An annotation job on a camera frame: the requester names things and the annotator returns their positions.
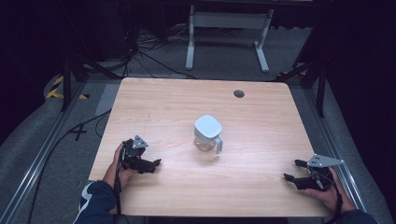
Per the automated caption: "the bundle of black floor cables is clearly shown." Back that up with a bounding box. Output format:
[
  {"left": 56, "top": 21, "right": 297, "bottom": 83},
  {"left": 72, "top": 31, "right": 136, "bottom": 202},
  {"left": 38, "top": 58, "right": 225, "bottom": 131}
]
[{"left": 122, "top": 22, "right": 198, "bottom": 79}]

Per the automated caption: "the black cross tape mark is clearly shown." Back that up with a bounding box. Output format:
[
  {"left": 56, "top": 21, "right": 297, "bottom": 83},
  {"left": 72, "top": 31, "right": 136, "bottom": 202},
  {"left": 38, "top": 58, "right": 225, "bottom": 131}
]
[{"left": 68, "top": 123, "right": 89, "bottom": 142}]

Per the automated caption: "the black metal stand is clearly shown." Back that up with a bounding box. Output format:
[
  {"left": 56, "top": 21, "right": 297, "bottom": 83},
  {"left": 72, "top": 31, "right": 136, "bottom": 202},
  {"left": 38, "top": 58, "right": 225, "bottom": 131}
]
[
  {"left": 274, "top": 57, "right": 329, "bottom": 119},
  {"left": 60, "top": 50, "right": 123, "bottom": 113}
]

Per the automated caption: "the yellow black floor tape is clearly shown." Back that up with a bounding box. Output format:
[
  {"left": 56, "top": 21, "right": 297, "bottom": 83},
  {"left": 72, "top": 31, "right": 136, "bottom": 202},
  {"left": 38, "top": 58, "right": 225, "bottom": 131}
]
[{"left": 45, "top": 75, "right": 91, "bottom": 101}]

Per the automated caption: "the white metal desk frame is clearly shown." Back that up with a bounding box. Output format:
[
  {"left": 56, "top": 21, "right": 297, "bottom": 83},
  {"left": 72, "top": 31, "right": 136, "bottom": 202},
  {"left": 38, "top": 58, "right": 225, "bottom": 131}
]
[{"left": 185, "top": 4, "right": 275, "bottom": 74}]

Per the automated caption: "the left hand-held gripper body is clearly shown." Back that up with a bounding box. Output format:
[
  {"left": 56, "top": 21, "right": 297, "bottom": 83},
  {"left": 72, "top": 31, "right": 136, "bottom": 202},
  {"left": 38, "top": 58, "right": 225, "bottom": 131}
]
[{"left": 121, "top": 134, "right": 157, "bottom": 175}]

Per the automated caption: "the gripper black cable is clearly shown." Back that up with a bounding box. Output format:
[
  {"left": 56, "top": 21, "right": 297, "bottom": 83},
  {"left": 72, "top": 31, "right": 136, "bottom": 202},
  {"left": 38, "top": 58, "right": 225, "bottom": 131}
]
[
  {"left": 306, "top": 167, "right": 344, "bottom": 224},
  {"left": 113, "top": 146, "right": 127, "bottom": 217}
]

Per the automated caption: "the long black floor cable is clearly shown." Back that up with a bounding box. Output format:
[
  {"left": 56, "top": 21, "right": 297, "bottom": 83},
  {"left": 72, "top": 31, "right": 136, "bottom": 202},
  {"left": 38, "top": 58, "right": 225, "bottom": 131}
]
[{"left": 27, "top": 108, "right": 112, "bottom": 224}]

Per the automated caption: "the aluminium floor rail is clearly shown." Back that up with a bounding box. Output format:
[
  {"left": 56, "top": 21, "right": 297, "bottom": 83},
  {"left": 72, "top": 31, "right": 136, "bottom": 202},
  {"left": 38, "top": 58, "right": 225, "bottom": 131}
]
[
  {"left": 0, "top": 78, "right": 90, "bottom": 224},
  {"left": 302, "top": 86, "right": 369, "bottom": 213}
]

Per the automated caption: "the person's left hand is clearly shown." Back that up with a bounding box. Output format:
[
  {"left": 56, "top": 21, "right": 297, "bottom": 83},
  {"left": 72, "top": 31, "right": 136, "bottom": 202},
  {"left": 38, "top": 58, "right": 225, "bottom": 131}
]
[{"left": 103, "top": 141, "right": 138, "bottom": 189}]

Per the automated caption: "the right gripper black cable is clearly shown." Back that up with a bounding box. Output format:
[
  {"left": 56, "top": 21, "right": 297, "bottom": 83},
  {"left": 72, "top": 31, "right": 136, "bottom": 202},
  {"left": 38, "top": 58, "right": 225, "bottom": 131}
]
[{"left": 306, "top": 167, "right": 344, "bottom": 224}]

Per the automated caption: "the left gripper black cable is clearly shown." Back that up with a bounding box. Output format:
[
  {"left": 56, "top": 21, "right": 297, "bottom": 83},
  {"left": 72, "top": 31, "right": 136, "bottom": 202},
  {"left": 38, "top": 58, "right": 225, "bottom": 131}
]
[{"left": 113, "top": 146, "right": 127, "bottom": 217}]

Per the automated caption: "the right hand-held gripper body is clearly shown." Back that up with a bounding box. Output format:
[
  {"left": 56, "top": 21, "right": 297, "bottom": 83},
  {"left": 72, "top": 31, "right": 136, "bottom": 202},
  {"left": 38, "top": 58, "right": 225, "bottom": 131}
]
[{"left": 297, "top": 153, "right": 346, "bottom": 191}]

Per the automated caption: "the person's right hand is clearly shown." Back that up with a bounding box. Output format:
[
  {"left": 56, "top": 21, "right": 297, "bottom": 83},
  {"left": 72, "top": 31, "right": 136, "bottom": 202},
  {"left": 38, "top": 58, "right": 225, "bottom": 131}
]
[{"left": 301, "top": 167, "right": 357, "bottom": 214}]

